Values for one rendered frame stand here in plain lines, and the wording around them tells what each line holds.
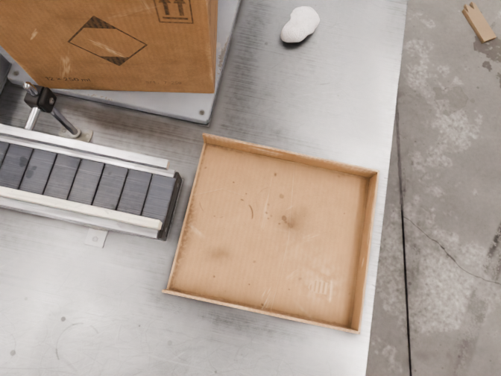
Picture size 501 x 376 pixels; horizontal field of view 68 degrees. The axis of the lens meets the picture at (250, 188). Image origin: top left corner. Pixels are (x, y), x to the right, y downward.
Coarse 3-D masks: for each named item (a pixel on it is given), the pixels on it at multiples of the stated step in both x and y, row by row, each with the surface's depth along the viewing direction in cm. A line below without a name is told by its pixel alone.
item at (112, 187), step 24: (0, 144) 58; (0, 168) 58; (24, 168) 58; (48, 168) 58; (72, 168) 58; (96, 168) 58; (120, 168) 58; (48, 192) 57; (72, 192) 57; (96, 192) 57; (120, 192) 57; (144, 192) 58; (168, 192) 58; (144, 216) 57
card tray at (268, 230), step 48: (240, 144) 62; (192, 192) 63; (240, 192) 63; (288, 192) 64; (336, 192) 64; (192, 240) 61; (240, 240) 61; (288, 240) 61; (336, 240) 62; (192, 288) 59; (240, 288) 59; (288, 288) 60; (336, 288) 60
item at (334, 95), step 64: (256, 0) 74; (320, 0) 74; (384, 0) 75; (256, 64) 70; (320, 64) 71; (384, 64) 71; (128, 128) 66; (192, 128) 66; (256, 128) 67; (320, 128) 67; (384, 128) 68; (384, 192) 65; (0, 256) 59; (64, 256) 59; (128, 256) 60; (0, 320) 57; (64, 320) 57; (128, 320) 58; (192, 320) 58; (256, 320) 58
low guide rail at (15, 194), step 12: (0, 192) 53; (12, 192) 53; (24, 192) 53; (48, 204) 53; (60, 204) 53; (72, 204) 53; (84, 204) 53; (108, 216) 53; (120, 216) 53; (132, 216) 53; (156, 228) 54
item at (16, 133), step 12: (0, 132) 50; (12, 132) 51; (24, 132) 51; (36, 132) 51; (48, 144) 51; (60, 144) 50; (72, 144) 51; (84, 144) 51; (108, 156) 51; (120, 156) 50; (132, 156) 51; (144, 156) 51; (156, 168) 52
